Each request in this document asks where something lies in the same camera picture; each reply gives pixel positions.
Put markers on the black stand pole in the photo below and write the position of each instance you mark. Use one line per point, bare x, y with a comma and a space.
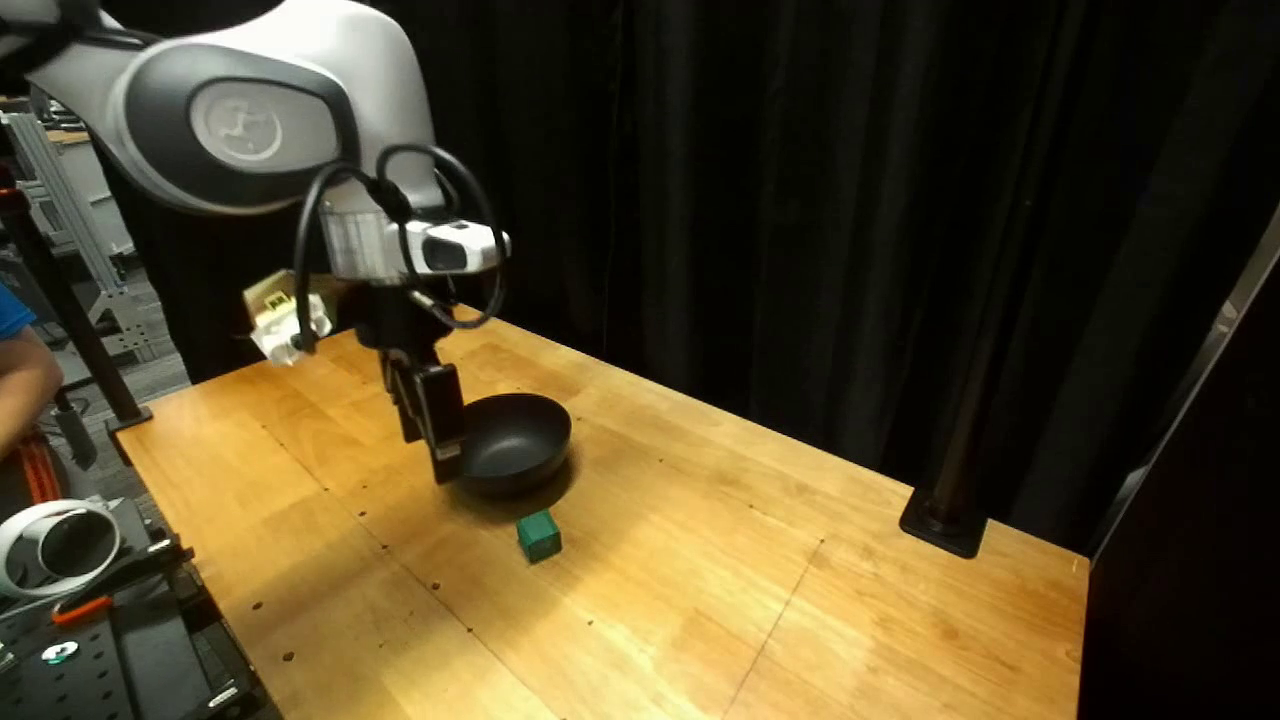
1027, 384

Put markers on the person arm blue sleeve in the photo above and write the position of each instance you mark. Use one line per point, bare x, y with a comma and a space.
20, 367

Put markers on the black bowl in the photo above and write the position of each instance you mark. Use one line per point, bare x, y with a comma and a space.
523, 446

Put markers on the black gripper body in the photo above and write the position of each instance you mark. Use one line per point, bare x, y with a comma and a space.
396, 322

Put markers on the black perforated side table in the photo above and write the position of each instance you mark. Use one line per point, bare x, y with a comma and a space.
123, 642

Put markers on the white paper label tag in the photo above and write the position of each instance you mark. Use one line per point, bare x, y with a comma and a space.
282, 317

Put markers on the black curtain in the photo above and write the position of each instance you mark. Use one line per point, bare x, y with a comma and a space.
852, 202

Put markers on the grey metal rack frame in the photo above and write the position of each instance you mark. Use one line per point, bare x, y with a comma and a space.
67, 255

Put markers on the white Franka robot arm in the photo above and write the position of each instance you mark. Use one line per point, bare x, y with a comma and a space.
265, 93

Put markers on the green cube block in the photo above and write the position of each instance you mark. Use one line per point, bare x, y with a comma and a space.
539, 534

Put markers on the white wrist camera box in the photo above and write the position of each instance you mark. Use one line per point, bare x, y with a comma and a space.
455, 246

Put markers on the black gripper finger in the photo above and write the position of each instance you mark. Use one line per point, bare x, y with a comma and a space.
440, 416
402, 396

